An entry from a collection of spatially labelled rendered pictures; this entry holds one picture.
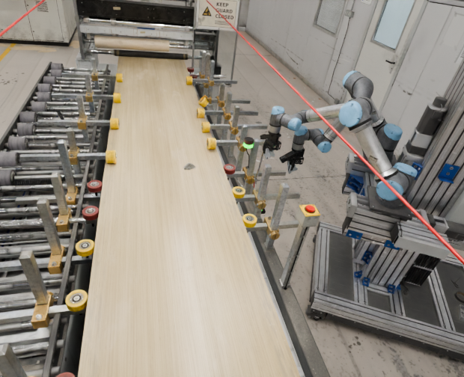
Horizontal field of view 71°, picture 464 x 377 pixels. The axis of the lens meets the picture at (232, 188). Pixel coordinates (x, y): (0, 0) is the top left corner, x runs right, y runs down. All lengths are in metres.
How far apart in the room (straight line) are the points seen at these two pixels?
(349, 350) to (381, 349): 0.23
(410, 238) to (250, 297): 0.97
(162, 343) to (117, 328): 0.18
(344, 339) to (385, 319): 0.31
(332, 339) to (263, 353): 1.27
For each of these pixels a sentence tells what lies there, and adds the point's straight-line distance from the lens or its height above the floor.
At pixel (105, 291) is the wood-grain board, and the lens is 1.48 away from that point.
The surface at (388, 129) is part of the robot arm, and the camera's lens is 2.33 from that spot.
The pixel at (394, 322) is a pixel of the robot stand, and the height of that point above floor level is 0.23.
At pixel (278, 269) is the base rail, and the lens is 1.85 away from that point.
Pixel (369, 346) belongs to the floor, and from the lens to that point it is 2.66.
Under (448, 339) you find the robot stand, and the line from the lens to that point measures 2.70.
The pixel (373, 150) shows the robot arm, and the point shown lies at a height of 1.36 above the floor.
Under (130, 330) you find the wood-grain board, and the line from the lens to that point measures 1.37.
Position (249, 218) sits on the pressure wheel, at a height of 0.91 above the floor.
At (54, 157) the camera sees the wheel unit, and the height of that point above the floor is 0.95.
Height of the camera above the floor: 2.09
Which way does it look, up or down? 37 degrees down
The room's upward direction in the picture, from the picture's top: 9 degrees clockwise
